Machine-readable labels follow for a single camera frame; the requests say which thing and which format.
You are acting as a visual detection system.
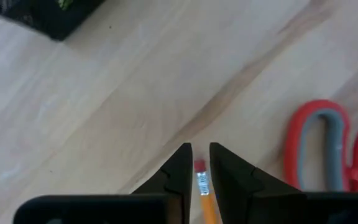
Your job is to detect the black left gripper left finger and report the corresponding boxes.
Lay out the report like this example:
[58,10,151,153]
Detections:
[12,142,193,224]

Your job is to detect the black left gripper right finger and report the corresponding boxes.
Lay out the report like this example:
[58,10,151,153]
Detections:
[209,142,358,224]

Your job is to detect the yellow pencil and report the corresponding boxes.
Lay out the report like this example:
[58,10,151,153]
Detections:
[193,159,219,224]

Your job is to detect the red handled scissors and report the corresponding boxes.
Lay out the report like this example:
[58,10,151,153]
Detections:
[283,99,358,193]

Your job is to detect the black mesh desk organizer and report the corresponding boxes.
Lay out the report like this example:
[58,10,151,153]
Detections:
[0,0,106,42]

